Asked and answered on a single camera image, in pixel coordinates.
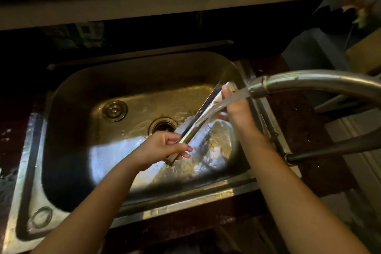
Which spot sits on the person's right hand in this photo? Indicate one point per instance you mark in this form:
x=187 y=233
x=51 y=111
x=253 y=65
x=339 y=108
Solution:
x=241 y=117

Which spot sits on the person's left hand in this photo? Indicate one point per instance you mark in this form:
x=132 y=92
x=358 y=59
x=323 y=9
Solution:
x=154 y=151

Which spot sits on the person's left fingers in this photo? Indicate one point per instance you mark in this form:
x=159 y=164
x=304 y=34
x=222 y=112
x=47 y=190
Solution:
x=174 y=138

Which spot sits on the person's right thumb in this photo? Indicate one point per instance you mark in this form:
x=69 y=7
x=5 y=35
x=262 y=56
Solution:
x=227 y=94

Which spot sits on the metal kitchen tongs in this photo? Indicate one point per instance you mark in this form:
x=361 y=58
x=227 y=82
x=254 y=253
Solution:
x=193 y=130

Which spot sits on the person's right forearm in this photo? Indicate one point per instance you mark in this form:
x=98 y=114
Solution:
x=291 y=200

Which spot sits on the person's left forearm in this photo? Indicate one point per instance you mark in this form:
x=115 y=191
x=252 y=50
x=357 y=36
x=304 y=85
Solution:
x=89 y=212

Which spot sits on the round sink drain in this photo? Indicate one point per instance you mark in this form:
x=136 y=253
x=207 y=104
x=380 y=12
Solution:
x=162 y=126

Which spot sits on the round metal sink stopper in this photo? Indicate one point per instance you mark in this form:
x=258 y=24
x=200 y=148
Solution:
x=114 y=110

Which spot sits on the stainless steel sink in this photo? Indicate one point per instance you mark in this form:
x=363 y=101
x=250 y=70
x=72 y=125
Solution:
x=119 y=90

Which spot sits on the curved metal faucet spout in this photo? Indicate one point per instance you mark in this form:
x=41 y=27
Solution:
x=312 y=81

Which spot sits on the brown cardboard box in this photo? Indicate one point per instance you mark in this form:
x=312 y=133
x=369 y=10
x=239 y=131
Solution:
x=364 y=53

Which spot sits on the round metal hole cover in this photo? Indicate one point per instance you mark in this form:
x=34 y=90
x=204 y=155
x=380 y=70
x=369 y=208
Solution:
x=41 y=217

